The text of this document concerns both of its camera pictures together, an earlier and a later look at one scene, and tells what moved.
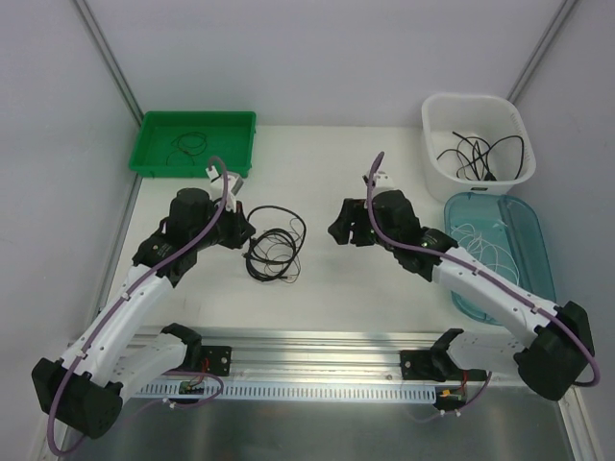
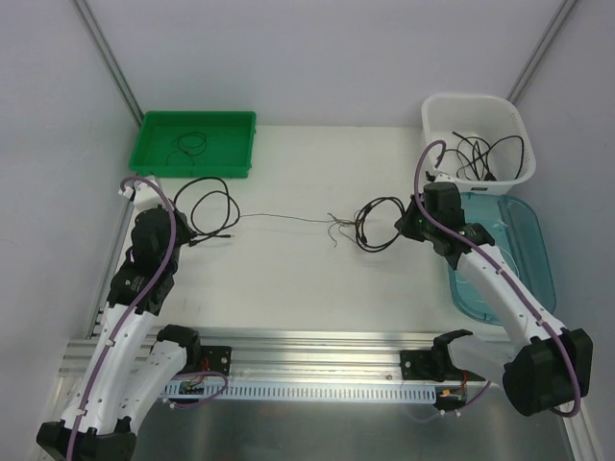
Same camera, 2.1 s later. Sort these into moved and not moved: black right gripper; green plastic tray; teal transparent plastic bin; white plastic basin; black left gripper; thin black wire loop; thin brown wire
Moved: black right gripper; thin brown wire; black left gripper
Not moved: teal transparent plastic bin; white plastic basin; green plastic tray; thin black wire loop
